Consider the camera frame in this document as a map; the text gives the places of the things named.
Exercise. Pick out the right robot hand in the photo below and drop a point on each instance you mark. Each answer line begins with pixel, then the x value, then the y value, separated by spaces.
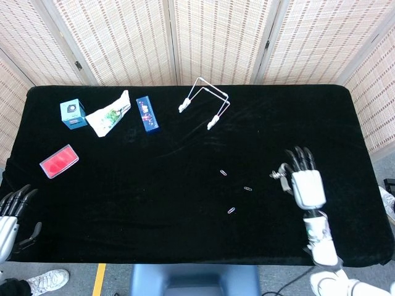
pixel 308 188

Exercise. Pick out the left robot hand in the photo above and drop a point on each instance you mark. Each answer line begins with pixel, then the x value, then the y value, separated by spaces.
pixel 9 222

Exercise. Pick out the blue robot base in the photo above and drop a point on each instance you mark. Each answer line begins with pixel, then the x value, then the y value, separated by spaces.
pixel 194 280

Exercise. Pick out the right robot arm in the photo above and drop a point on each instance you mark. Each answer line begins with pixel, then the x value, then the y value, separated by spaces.
pixel 324 246

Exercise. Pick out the dark trouser leg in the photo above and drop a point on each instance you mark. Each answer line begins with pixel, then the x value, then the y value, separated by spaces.
pixel 12 288

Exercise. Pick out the white sneaker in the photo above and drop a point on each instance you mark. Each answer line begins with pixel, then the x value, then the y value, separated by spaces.
pixel 388 203
pixel 49 279

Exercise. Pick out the woven bamboo screen panel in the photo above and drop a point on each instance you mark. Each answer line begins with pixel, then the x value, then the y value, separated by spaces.
pixel 12 108
pixel 219 37
pixel 123 40
pixel 37 40
pixel 321 37
pixel 373 92

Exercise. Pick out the black velvet tablecloth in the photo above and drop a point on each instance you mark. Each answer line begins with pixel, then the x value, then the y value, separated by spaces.
pixel 185 185

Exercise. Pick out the light blue square box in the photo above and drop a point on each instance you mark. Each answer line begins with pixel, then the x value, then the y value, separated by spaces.
pixel 72 115

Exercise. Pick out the white crumpled plastic bag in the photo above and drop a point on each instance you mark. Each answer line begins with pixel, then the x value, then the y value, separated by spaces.
pixel 106 118

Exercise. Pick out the metal screen hinge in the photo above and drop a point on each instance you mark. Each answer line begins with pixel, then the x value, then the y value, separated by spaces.
pixel 267 44
pixel 78 65

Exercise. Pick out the long dark blue box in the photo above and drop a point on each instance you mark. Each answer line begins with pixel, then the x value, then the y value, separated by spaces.
pixel 148 115

